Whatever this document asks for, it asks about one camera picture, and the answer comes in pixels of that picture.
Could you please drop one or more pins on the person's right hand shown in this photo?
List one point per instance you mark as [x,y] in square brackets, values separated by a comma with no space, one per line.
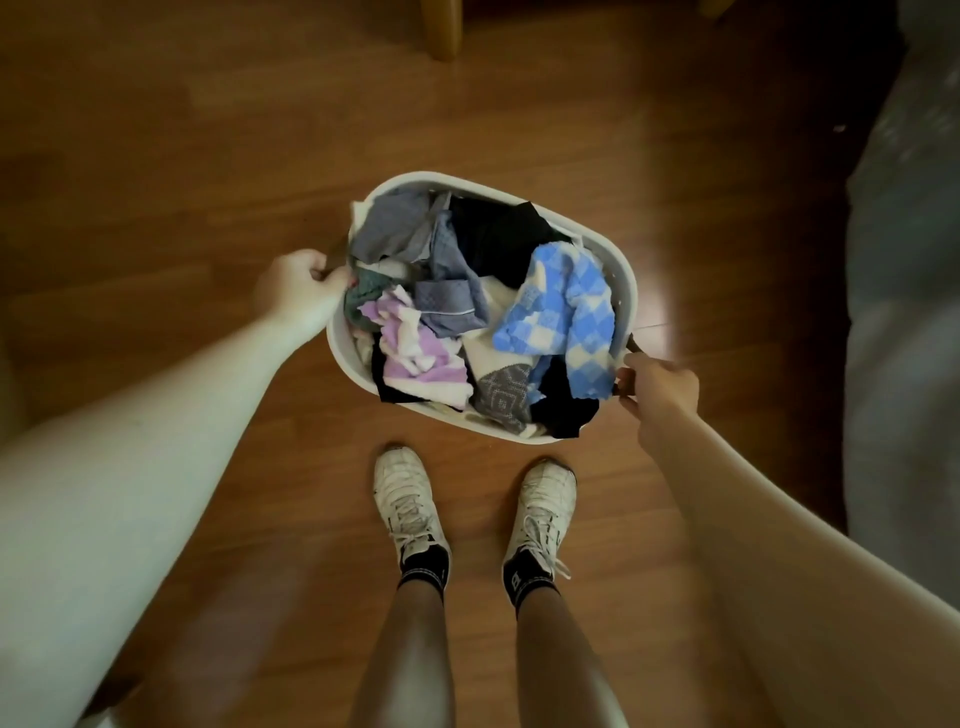
[660,390]

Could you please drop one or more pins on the person's left hand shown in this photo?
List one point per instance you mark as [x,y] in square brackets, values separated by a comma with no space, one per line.
[296,289]

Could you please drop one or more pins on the person's right thumb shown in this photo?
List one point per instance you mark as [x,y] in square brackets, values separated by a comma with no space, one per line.
[639,362]

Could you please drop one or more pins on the person's left thumb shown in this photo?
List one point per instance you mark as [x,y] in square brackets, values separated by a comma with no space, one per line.
[334,279]

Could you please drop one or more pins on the white plastic laundry basket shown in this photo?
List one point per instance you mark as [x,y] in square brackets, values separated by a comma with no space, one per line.
[480,307]

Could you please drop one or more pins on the person's left forearm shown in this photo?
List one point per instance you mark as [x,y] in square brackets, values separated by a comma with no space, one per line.
[112,487]

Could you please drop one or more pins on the person's right forearm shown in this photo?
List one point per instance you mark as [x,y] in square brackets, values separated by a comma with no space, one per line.
[810,585]

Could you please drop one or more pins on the green garment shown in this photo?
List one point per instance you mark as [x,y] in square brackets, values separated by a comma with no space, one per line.
[367,296]

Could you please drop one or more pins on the black garment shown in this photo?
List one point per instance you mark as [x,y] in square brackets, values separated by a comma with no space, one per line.
[499,236]
[562,401]

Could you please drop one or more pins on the blue white checkered garment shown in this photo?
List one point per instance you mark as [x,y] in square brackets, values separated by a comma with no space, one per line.
[559,315]

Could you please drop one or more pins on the grey blue garment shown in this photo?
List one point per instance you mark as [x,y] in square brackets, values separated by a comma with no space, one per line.
[431,259]

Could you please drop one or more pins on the purple white striped garment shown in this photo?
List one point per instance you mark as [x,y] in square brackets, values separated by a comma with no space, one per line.
[420,352]

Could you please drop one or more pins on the grey patterned garment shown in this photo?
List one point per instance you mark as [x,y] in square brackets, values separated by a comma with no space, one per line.
[504,397]

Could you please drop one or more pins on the person's right white sneaker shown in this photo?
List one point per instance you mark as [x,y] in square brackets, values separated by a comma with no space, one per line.
[541,514]

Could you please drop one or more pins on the person's white sneaker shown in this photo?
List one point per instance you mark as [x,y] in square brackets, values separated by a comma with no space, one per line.
[409,502]
[541,514]

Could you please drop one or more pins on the person's left white sneaker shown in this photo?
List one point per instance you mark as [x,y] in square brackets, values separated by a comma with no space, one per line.
[409,502]

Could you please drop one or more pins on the person's right black sock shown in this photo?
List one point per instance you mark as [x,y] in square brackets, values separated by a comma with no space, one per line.
[529,585]

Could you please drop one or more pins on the person's black sock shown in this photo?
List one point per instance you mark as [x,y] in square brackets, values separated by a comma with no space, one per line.
[426,566]
[529,585]

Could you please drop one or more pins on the wooden furniture leg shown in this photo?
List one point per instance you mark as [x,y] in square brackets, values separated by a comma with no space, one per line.
[442,26]

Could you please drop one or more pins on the person's left black sock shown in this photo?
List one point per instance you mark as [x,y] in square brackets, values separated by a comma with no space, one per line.
[426,566]

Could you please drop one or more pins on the person's right leg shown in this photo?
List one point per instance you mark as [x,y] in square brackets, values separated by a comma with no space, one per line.
[562,664]

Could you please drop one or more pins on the person's leg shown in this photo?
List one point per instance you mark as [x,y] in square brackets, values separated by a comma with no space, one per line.
[562,664]
[409,656]

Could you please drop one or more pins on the person's left leg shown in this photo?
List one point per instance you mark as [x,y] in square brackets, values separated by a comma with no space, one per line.
[409,656]

